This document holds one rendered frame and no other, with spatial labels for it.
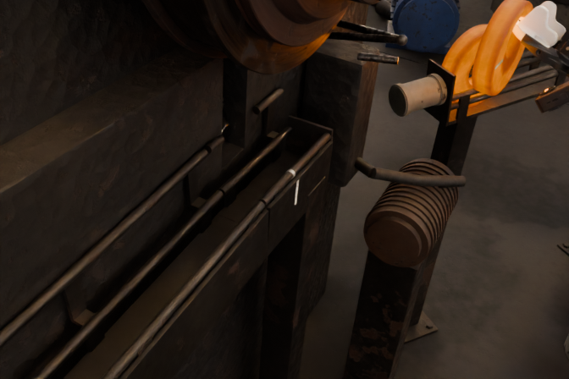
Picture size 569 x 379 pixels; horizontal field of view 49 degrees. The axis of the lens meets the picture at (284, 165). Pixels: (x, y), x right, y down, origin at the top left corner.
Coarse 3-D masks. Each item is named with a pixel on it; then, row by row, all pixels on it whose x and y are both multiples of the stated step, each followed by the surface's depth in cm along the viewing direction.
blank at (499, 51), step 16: (512, 0) 97; (496, 16) 95; (512, 16) 95; (496, 32) 95; (512, 32) 103; (480, 48) 96; (496, 48) 95; (512, 48) 102; (480, 64) 97; (496, 64) 97; (512, 64) 105; (480, 80) 99; (496, 80) 100
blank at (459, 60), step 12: (468, 36) 112; (480, 36) 111; (456, 48) 112; (468, 48) 111; (444, 60) 114; (456, 60) 112; (468, 60) 113; (456, 72) 113; (468, 72) 115; (456, 84) 115; (468, 84) 117
